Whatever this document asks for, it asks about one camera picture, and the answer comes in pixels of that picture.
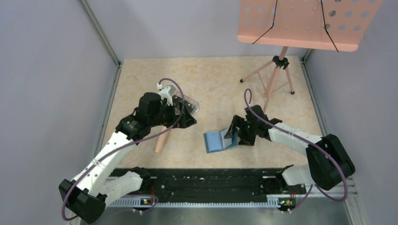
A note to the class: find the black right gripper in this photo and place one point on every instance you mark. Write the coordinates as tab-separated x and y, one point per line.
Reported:
240	122

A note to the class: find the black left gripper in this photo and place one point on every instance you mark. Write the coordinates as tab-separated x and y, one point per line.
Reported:
187	119

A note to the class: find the clear acrylic card box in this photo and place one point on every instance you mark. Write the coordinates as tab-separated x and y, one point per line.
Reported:
191	105

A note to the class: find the blue leather card holder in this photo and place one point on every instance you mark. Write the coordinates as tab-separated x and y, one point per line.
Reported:
215	141

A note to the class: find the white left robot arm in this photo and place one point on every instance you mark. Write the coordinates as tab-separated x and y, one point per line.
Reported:
88	194

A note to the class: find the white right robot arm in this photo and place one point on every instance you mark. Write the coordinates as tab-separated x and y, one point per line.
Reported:
328	161

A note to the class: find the pink music stand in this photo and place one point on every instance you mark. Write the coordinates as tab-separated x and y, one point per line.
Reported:
312	24

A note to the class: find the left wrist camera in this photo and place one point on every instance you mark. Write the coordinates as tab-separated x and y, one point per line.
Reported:
166	93

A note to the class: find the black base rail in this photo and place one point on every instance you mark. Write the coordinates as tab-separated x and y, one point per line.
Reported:
247	185

